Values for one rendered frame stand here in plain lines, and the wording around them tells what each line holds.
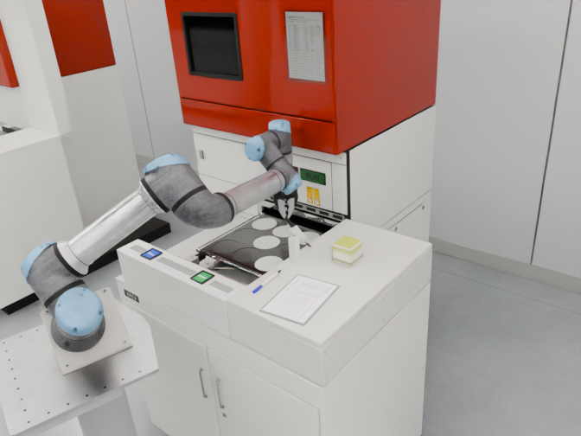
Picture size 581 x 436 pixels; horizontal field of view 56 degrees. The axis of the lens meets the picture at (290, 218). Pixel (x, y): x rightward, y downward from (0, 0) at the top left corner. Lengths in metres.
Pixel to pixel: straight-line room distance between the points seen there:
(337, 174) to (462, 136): 1.53
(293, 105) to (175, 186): 0.63
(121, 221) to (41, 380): 0.53
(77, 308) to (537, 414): 1.97
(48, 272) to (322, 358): 0.75
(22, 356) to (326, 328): 0.94
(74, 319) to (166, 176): 0.44
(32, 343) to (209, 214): 0.75
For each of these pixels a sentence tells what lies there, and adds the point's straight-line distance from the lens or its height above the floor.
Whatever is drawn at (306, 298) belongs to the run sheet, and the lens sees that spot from 1.57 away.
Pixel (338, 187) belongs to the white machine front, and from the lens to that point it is 1.98.
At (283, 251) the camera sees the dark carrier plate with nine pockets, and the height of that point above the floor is 0.90.
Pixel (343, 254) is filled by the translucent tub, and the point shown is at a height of 1.01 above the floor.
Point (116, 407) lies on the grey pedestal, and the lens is 1.87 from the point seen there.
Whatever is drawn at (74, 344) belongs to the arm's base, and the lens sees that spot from 1.69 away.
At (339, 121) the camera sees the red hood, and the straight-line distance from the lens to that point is 1.85.
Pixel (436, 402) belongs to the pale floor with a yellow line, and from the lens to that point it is 2.65.
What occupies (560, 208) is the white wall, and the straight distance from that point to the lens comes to 3.32.
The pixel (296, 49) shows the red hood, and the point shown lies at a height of 1.57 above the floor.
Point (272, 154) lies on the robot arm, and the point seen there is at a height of 1.28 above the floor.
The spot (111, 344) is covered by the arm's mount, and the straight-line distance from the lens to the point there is 1.75.
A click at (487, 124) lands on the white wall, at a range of 3.29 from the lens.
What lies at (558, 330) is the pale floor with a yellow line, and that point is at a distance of 3.19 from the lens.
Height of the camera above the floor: 1.87
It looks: 26 degrees down
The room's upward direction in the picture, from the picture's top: 4 degrees counter-clockwise
